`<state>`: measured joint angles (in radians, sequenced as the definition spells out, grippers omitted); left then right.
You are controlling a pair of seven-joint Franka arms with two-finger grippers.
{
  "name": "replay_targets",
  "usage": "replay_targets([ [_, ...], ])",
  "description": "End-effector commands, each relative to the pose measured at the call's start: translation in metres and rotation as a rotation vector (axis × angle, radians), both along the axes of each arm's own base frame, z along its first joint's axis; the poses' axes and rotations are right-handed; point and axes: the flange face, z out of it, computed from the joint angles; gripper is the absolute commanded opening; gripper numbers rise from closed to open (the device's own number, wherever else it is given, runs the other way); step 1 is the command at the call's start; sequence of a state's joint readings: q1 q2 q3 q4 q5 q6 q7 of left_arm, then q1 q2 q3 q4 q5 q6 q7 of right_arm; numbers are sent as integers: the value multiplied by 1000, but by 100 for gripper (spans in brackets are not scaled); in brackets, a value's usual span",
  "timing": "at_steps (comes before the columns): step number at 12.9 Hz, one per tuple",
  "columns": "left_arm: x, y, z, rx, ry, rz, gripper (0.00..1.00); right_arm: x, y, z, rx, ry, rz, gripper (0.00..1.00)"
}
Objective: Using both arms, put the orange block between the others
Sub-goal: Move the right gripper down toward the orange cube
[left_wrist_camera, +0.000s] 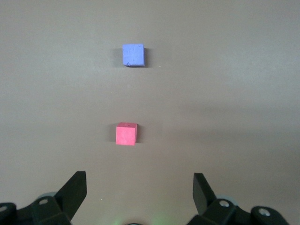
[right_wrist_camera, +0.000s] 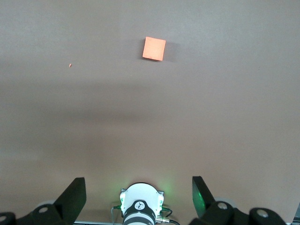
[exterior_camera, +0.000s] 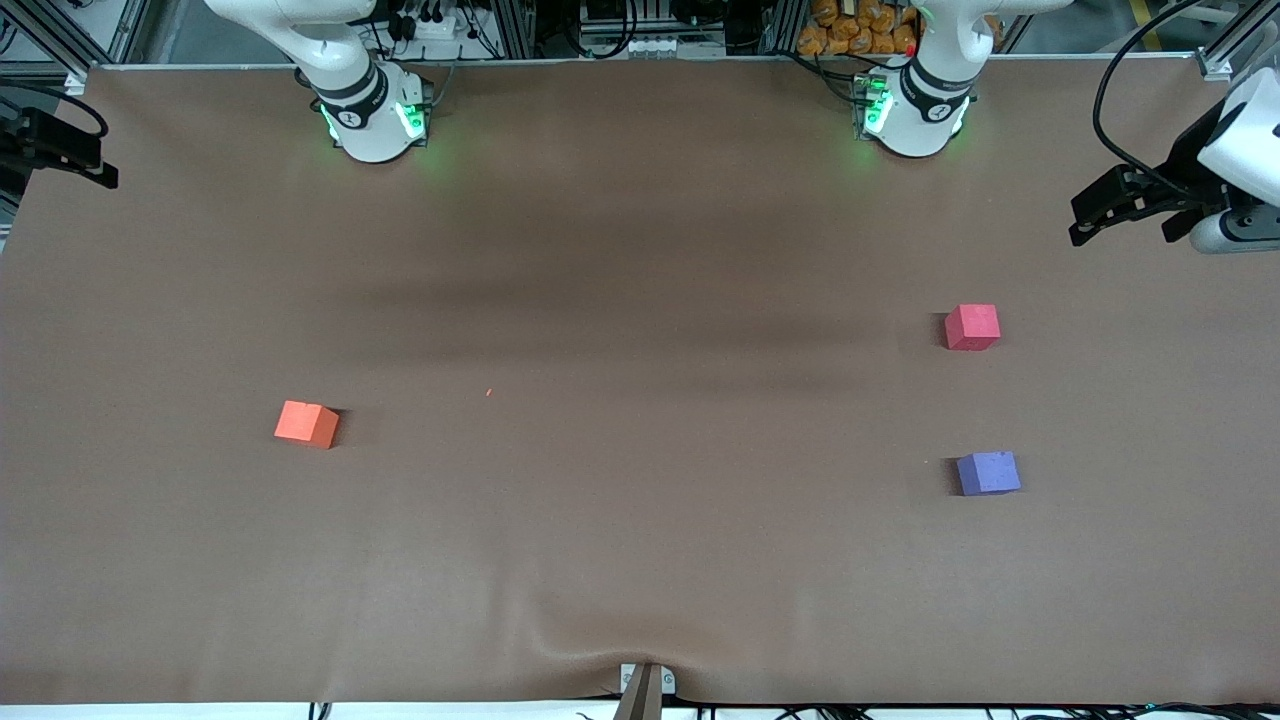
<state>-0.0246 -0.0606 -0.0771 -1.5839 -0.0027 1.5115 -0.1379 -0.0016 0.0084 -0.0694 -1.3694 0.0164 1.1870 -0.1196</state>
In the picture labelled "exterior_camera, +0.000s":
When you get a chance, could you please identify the orange foam block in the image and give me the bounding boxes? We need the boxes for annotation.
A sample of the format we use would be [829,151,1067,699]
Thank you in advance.
[274,400,341,450]

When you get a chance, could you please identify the red foam block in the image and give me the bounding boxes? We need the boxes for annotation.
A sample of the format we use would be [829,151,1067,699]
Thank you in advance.
[944,304,1002,352]

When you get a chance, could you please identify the purple foam block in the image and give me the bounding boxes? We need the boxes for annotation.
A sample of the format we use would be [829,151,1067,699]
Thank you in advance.
[956,450,1023,497]

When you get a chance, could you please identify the bag of orange items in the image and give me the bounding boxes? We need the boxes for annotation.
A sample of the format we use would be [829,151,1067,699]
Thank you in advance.
[797,0,919,58]

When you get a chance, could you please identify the white power strip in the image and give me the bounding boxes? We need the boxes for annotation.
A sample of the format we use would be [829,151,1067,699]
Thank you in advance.
[580,35,727,61]

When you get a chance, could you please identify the brown table mat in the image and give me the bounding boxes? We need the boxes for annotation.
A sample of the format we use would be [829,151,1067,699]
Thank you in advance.
[0,55,1280,706]

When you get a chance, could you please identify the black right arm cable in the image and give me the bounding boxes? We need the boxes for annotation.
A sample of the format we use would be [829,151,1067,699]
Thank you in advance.
[0,84,110,138]

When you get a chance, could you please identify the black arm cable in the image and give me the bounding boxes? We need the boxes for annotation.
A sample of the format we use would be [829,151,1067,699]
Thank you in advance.
[0,84,110,138]
[1092,0,1206,193]

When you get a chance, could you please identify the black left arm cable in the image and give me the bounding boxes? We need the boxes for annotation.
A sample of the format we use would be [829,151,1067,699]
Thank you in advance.
[1092,0,1206,193]

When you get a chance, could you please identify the aluminium frame post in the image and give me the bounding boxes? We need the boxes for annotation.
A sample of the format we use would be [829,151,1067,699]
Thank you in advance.
[18,0,93,86]
[1195,0,1280,83]

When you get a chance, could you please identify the metal table clamp bracket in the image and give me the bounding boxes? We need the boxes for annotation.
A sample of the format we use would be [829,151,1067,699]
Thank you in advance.
[612,662,678,720]

